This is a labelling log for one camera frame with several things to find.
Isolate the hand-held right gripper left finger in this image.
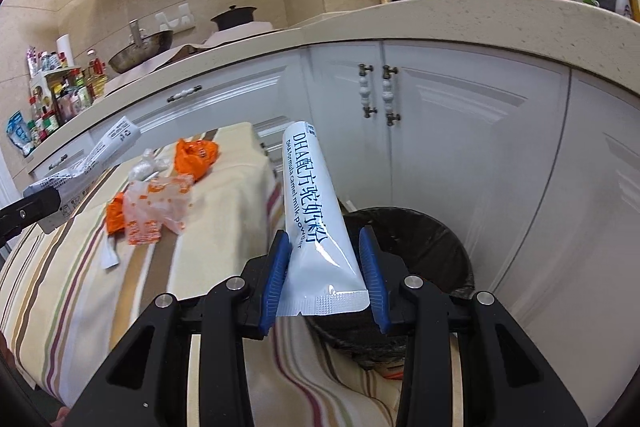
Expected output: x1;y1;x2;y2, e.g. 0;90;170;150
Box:
65;229;293;427

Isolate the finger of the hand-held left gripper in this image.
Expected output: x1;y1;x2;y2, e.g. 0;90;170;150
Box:
0;187;63;248

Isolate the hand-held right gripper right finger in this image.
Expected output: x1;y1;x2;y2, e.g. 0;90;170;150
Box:
357;224;588;427

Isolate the black trash bin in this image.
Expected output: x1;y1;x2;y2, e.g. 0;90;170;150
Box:
300;206;476;358

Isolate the white sachet blue print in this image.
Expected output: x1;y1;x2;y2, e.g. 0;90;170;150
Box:
276;121;371;317

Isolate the white sachet black print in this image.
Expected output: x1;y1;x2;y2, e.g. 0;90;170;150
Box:
22;117;141;235

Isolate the orange white printed plastic bag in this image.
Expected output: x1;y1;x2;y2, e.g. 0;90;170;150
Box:
121;173;196;247

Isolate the clear plastic wrap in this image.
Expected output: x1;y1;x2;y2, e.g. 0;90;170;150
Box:
128;148;171;182

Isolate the striped tablecloth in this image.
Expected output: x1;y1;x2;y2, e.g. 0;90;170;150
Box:
0;122;416;427

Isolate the blue snack packet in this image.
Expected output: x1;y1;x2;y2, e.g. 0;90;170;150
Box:
6;111;33;156

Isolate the small orange wrapper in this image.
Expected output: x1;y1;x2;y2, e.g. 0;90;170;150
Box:
106;194;131;235

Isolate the white paper strip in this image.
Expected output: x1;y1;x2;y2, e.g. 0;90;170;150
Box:
101;234;121;270

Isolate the cluster of condiment bottles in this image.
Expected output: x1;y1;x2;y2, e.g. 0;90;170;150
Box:
27;47;111;142

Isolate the paper towel roll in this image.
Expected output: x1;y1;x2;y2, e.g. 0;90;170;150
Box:
56;34;76;68

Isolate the steel wok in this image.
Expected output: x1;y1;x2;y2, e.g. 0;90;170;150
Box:
107;21;174;75

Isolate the beige stove cover cloth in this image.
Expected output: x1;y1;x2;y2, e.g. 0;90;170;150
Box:
105;21;301;92

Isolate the black lidded pot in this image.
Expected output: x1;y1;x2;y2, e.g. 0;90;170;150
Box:
210;5;257;32

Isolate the white bronze cabinet handle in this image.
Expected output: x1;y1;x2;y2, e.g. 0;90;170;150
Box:
382;65;402;126
358;63;377;118

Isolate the white wall holder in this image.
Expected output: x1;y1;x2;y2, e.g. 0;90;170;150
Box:
157;4;195;30

